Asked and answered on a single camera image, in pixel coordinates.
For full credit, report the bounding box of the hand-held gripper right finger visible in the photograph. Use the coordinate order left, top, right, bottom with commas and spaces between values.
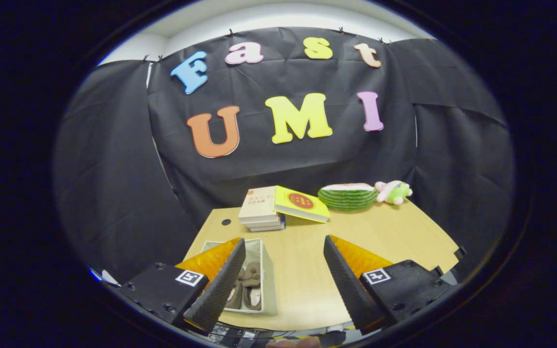
323, 234, 453, 335

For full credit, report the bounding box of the yellow book with red circle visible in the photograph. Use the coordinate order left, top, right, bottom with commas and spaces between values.
273, 185, 331, 223

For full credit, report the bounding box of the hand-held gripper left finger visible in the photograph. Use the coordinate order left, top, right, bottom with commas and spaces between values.
120, 237, 247, 335

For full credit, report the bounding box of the beige cover book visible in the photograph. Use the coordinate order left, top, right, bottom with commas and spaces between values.
238, 186, 279, 224

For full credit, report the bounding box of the blue-grey book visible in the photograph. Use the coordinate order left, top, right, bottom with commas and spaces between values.
249, 214, 287, 233

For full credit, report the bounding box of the pale fabric storage box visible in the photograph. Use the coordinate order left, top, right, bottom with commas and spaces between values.
200, 238, 279, 317

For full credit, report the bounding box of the pink and green plush toy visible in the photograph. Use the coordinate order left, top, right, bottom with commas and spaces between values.
374, 180, 413, 205

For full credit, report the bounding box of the brown suede shoe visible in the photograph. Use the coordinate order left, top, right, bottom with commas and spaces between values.
243, 262, 263, 311
224, 268, 246, 310

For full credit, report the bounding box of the watermelon slice plush toy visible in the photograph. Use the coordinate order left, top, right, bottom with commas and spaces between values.
317, 183, 379, 211

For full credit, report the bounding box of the white book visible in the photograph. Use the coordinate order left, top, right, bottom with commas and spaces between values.
245, 216, 284, 229

